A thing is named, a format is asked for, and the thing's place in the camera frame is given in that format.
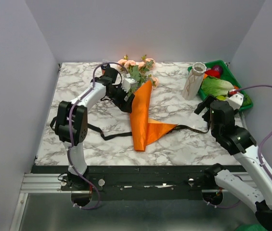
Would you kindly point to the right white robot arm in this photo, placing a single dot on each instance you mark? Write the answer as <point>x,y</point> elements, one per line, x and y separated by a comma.
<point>240,144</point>

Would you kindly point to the green cloth object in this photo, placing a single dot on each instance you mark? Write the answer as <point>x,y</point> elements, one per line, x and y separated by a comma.
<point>250,227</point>

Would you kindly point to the black ribbon with gold text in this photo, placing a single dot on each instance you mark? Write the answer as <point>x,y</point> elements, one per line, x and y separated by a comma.
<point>126,134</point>

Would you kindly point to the purple onion toy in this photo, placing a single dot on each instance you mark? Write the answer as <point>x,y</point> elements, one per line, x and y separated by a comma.
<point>218,68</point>

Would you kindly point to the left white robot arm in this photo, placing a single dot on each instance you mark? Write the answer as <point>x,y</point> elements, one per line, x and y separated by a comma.
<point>71,123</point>

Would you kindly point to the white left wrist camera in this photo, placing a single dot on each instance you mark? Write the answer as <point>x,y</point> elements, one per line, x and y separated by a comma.
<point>128,84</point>

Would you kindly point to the green pepper toy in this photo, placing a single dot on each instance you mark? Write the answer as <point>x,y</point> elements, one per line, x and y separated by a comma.
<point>246,100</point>

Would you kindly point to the orange wrapping paper sheet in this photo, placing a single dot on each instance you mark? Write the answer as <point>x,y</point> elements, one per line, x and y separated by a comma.
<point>145,130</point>

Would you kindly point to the red pepper toy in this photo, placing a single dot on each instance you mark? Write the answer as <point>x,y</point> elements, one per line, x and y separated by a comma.
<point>213,73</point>

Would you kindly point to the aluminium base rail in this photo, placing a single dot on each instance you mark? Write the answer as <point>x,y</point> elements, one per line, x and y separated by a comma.
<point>126,198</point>

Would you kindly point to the green lime toy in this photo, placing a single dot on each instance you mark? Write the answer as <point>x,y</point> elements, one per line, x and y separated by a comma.
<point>221,97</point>

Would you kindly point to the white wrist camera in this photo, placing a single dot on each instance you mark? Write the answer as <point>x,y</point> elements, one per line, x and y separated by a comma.
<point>128,84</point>
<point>235,99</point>

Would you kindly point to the white ceramic vase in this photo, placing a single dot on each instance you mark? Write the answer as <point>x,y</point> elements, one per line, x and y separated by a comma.
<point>194,81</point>

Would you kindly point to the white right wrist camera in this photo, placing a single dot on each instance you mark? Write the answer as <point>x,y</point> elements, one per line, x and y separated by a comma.
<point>235,99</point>

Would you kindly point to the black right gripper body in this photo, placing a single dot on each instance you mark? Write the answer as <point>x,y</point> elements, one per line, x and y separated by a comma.
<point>207,117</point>

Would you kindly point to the green lettuce toy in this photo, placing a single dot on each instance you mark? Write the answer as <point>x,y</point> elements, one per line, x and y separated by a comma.
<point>214,86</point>

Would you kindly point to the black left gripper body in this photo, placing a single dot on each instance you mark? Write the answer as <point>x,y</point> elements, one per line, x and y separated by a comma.
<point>117,96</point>

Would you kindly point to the green plastic tray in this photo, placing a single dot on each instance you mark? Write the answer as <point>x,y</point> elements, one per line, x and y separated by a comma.
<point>227,75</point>

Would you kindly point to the orange spray bottle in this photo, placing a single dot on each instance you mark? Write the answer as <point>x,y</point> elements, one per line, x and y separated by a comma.
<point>104,67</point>

